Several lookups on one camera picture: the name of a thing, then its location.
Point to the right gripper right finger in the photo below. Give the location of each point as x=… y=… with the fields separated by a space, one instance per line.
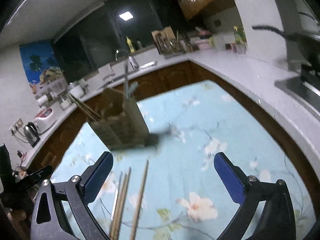
x=233 y=178

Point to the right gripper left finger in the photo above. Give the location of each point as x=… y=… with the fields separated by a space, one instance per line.
x=94 y=176

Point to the long wooden chopstick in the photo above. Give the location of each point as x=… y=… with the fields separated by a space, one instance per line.
x=120 y=205

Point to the short wooden chopstick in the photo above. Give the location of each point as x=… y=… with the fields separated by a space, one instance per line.
x=115 y=202

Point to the chrome kitchen faucet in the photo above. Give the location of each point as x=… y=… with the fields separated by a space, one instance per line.
x=123 y=54

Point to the stainless electric kettle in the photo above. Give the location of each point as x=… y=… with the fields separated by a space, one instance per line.
x=31 y=134

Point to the wooden utensil caddy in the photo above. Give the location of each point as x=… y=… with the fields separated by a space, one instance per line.
x=121 y=124

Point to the floral light blue tablecloth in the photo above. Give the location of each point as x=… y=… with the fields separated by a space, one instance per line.
x=184 y=197

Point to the white rice cooker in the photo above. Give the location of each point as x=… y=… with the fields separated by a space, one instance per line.
x=44 y=119

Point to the small glass jar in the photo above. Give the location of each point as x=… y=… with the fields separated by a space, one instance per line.
x=64 y=102

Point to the pink plastic basin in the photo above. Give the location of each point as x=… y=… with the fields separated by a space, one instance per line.
x=203 y=43

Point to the yellow dish soap bottle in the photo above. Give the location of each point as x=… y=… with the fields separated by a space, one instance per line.
x=130 y=44

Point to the wall power outlet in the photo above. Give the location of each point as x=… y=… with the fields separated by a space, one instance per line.
x=16 y=126

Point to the blue beach wall poster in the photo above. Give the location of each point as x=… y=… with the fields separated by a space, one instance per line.
x=42 y=70

